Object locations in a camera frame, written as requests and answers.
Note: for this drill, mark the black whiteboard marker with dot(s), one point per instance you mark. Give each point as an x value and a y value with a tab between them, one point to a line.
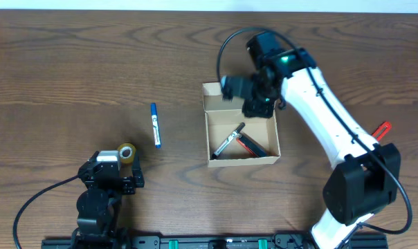
233	135

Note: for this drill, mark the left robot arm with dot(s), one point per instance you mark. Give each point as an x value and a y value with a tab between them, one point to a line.
99	206

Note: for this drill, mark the yellow tape roll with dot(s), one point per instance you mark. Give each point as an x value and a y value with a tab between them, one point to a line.
127	152

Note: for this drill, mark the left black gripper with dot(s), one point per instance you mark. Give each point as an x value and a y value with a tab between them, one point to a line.
122	184

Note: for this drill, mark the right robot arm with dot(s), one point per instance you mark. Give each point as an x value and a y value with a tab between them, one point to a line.
365	177

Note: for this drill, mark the orange black stapler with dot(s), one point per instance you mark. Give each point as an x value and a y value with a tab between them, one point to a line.
251	146

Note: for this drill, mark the black mounting rail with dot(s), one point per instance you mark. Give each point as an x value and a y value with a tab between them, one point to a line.
277	241

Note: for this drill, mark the orange utility knife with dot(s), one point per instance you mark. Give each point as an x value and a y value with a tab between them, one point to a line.
382	130

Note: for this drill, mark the blue whiteboard marker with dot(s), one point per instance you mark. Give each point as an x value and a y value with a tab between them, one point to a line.
155	124

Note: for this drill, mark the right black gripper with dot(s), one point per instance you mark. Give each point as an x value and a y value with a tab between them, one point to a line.
258	108

